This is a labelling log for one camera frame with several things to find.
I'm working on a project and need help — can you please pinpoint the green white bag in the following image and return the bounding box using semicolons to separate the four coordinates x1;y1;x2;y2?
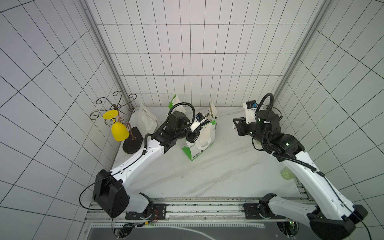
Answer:
168;95;186;114
182;120;217;161

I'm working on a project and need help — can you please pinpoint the cream receipt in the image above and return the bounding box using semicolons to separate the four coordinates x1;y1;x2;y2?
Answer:
199;123;212;149
209;101;217;121

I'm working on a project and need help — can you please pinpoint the white paper bag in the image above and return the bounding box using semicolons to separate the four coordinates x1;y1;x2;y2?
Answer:
136;104;159;137

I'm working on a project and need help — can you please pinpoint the navy beige bag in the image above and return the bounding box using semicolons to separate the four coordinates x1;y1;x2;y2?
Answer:
205;101;218;122

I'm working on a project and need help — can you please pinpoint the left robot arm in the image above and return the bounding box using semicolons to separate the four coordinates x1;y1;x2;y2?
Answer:
93;111;204;218

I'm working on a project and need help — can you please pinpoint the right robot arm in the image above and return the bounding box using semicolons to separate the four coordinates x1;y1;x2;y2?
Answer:
233;110;368;240

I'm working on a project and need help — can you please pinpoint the black oval stand base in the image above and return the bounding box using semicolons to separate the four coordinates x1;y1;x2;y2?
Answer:
123;127;144;154

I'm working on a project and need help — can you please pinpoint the green glass coaster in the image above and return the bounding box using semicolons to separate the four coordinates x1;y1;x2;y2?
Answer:
281;167;295;180

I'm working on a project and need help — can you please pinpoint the yellow cup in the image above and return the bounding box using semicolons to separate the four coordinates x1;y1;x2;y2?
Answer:
111;122;130;142

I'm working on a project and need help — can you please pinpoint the black scroll metal stand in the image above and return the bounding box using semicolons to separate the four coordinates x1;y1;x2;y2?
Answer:
89;91;137;126

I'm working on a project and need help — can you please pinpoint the yellow saucer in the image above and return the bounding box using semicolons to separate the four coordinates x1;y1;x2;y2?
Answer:
103;110;119;120

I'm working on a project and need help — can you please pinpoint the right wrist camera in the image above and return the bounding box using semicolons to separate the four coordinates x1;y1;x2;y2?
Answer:
243;100;258;124

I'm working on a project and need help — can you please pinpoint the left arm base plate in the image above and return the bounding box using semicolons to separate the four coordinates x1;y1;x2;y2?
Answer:
125;204;167;221

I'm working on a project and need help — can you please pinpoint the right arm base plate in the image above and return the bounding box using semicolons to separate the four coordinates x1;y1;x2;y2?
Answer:
242;204;286;220

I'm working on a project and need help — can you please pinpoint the aluminium rail frame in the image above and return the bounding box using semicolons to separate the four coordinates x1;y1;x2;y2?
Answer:
78;196;335;240

